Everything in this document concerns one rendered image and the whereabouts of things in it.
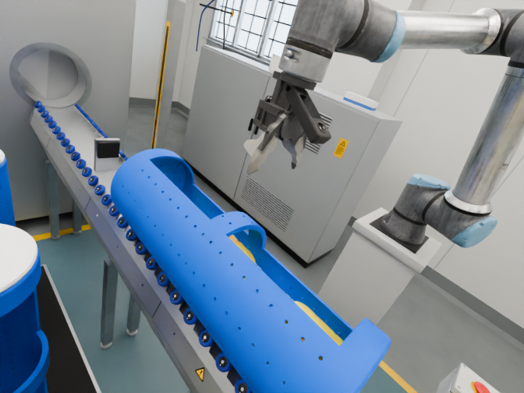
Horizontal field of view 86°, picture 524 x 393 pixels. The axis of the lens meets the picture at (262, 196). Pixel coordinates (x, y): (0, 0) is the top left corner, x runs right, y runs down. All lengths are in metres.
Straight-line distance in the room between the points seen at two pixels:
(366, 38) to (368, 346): 0.56
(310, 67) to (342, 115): 1.72
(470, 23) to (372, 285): 1.00
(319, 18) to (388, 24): 0.14
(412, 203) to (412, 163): 2.10
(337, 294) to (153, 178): 1.04
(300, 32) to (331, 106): 1.78
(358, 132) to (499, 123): 1.23
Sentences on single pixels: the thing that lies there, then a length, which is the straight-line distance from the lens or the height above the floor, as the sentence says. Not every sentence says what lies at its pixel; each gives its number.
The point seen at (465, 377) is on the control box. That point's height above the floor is 1.10.
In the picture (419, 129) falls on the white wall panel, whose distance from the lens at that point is 3.38.
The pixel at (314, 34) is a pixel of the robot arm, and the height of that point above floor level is 1.68.
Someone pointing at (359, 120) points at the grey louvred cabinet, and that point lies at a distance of 2.20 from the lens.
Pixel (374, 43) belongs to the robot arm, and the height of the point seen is 1.70.
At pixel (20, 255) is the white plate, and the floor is 1.04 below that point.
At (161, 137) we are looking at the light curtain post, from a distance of 1.70.
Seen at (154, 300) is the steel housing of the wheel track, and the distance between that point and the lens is 0.97.
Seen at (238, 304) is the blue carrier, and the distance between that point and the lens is 0.63.
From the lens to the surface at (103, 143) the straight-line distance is 1.42.
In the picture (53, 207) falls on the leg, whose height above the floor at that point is 0.29.
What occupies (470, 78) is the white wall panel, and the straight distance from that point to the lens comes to 3.34.
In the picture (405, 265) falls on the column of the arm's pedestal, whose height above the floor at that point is 1.05.
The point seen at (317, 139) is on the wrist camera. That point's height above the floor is 1.53.
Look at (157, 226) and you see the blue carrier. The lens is 0.81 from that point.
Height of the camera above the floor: 1.64
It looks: 27 degrees down
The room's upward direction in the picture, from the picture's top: 19 degrees clockwise
